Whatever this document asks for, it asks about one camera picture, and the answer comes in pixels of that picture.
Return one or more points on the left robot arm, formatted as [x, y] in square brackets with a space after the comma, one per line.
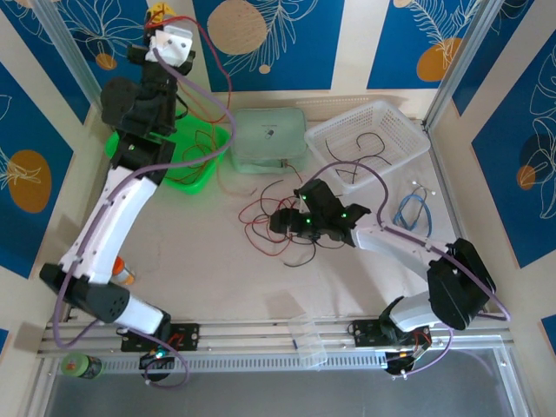
[113, 217]

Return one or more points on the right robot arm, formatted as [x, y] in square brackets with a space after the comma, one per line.
[391, 241]

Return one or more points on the green plastic basket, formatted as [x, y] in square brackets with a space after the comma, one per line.
[191, 184]

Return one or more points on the mint green zip pouch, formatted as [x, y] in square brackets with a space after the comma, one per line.
[269, 139]

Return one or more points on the white plastic basket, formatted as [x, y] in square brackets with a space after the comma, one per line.
[391, 126]

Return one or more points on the clear plastic organizer box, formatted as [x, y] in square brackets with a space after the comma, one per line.
[308, 343]

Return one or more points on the orange and white can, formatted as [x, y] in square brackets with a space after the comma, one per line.
[123, 273]

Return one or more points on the grey metal panel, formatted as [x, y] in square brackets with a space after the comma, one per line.
[260, 395]

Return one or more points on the green capped bottle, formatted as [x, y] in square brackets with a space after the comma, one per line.
[80, 366]

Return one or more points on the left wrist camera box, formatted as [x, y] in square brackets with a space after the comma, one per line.
[174, 48]

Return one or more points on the aluminium corner post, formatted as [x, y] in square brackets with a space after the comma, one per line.
[74, 56]
[460, 56]

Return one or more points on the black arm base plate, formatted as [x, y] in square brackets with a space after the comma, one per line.
[187, 336]
[367, 334]

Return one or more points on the aluminium table side rail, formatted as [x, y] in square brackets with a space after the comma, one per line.
[438, 152]

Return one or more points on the aluminium rail frame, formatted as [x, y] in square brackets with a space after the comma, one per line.
[252, 334]

